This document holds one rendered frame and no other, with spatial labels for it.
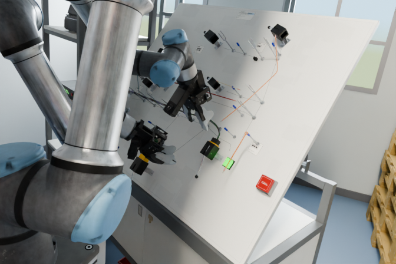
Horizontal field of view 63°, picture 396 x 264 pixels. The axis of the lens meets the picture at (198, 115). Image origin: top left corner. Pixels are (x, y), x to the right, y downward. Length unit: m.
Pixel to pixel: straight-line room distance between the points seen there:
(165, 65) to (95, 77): 0.38
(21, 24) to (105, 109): 0.39
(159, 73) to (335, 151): 2.90
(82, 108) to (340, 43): 1.08
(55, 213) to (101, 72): 0.22
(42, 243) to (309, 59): 1.11
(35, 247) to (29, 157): 0.17
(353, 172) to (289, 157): 2.54
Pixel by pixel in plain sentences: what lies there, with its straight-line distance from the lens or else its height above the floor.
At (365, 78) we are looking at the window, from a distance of 3.43.
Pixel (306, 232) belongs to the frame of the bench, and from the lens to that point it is 1.56.
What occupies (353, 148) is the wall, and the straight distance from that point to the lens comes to 3.61.
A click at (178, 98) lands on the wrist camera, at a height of 1.38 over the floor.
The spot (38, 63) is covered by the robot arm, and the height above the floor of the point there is 1.49.
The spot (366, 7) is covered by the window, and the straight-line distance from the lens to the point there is 3.40.
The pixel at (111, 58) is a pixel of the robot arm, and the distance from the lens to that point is 0.54.
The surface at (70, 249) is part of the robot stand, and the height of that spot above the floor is 1.16.
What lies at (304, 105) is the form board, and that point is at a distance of 1.27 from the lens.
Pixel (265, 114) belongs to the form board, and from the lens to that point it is 1.31.
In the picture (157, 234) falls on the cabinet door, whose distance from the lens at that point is 1.57.
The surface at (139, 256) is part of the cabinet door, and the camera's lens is 1.79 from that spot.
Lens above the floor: 1.65
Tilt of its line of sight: 17 degrees down
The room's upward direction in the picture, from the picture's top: 7 degrees clockwise
